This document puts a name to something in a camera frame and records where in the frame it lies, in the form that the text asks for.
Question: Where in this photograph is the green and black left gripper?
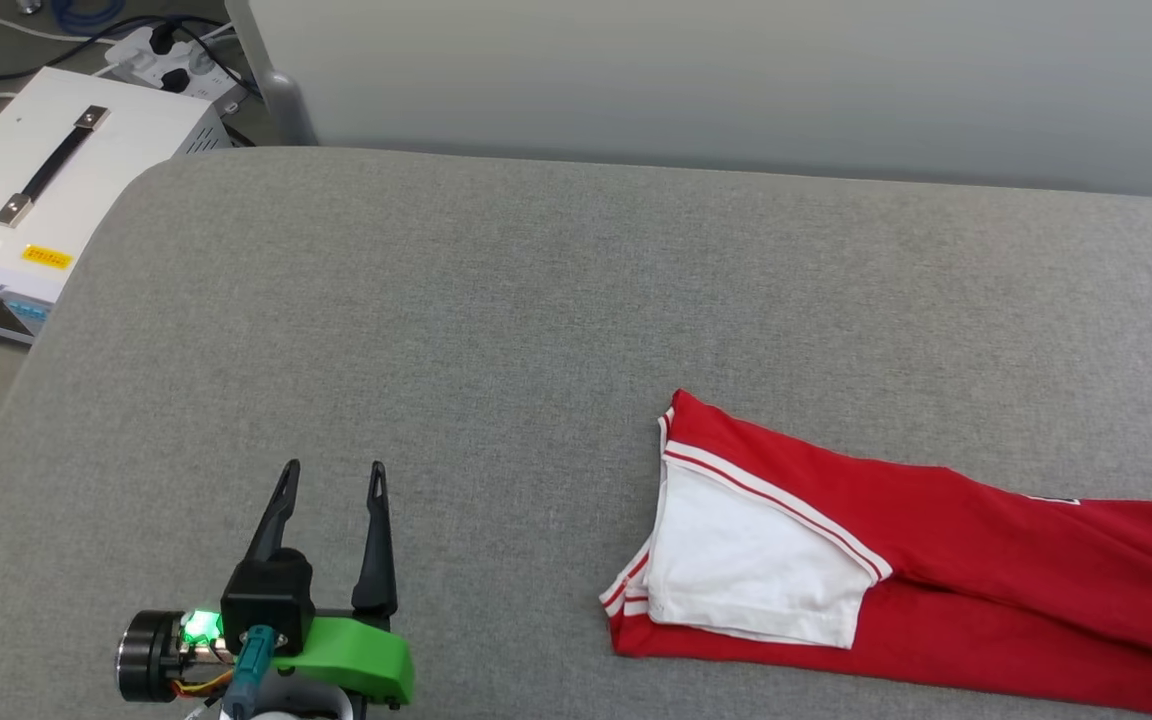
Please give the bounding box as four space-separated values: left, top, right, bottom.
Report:
115 459 416 708

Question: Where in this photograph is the red and white shirt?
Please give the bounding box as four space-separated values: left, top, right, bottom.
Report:
599 388 1152 720

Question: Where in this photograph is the white power supply box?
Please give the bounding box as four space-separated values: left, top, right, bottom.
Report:
0 67 235 347

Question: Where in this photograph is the white power strip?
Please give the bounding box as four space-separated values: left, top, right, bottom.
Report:
104 25 249 103

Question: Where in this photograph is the teal camera connector cable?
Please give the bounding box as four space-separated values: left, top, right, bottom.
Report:
220 625 278 720

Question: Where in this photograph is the black floor cable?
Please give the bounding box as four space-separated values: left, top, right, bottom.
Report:
0 14 259 101

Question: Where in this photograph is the blue cable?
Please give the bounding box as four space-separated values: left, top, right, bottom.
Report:
49 0 127 31

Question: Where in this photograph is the white floor cable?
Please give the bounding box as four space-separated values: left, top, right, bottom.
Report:
0 0 109 47

